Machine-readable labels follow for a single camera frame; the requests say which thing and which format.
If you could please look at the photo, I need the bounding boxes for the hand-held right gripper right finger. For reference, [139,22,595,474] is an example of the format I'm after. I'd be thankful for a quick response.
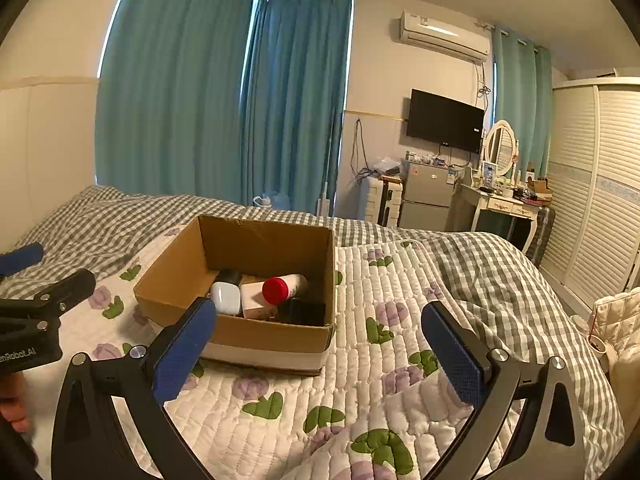
[421,301,588,480]

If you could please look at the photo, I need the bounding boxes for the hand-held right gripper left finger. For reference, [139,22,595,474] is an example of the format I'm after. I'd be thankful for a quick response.
[50,296,221,480]

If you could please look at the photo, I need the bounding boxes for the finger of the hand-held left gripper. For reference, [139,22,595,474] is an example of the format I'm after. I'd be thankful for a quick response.
[0,242,45,279]
[0,268,97,322]

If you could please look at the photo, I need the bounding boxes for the pale earbuds case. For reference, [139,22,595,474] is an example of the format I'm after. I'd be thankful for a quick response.
[209,280,244,317]

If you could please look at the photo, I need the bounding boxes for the small white box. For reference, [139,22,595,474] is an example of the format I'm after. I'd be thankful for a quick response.
[239,275,281,320]

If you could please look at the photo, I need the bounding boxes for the brown cardboard box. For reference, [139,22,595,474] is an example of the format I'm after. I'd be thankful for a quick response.
[133,213,336,377]

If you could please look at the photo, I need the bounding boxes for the white bottle with red cap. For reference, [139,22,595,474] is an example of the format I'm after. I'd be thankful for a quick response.
[262,273,309,306]

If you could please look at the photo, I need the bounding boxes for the black power bank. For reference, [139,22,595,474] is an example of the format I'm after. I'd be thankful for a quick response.
[276,298,327,326]

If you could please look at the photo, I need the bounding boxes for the person's left hand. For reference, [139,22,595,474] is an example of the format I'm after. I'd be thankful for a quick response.
[0,373,32,434]

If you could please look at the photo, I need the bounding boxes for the floral quilted mat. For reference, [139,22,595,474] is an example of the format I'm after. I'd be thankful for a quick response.
[30,227,507,480]

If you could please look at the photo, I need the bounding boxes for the dark checked suitcase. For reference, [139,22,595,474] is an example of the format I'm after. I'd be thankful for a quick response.
[527,207,557,267]

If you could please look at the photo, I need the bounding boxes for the white dressing table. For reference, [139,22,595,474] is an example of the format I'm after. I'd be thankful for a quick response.
[457,181,544,252]

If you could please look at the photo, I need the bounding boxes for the silver small fridge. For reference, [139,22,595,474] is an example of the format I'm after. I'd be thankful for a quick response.
[398,159,464,233]

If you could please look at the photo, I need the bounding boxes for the white quilted bag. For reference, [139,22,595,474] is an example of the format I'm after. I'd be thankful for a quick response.
[587,287,640,362]

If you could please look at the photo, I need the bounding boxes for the white suitcase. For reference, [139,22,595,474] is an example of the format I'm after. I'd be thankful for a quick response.
[360,177,404,227]

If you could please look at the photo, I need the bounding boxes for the clear water jug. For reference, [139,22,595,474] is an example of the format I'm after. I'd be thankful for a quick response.
[252,190,289,209]

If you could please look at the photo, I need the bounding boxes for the small open cardboard box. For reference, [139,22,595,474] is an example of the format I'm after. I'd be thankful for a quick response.
[524,175,554,197]

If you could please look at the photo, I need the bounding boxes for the clear plastic bag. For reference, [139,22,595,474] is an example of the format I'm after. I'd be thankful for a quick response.
[369,156,404,178]

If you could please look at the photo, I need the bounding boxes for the oval white mirror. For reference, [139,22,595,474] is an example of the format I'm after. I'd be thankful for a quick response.
[484,119,518,172]

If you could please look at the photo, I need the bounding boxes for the wide teal curtain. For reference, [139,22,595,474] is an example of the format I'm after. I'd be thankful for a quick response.
[94,0,257,207]

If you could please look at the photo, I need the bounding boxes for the white louvred wardrobe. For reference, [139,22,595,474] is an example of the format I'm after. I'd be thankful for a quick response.
[539,76,640,307]

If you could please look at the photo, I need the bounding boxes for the teal curtain beside wardrobe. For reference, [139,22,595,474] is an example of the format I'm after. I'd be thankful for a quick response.
[490,24,554,172]

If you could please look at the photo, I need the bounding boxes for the narrow teal curtain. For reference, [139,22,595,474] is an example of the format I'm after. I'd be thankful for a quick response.
[242,0,354,218]

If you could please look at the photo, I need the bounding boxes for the white air conditioner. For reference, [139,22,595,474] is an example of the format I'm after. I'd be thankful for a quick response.
[398,8,491,65]

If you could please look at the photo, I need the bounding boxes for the hanging wall cables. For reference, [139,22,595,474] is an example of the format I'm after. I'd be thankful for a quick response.
[349,118,374,182]

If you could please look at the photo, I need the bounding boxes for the black wall television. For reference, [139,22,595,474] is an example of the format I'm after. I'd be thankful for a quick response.
[405,88,486,155]

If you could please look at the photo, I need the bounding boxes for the air conditioner cable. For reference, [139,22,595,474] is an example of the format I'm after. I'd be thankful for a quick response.
[474,62,494,99]

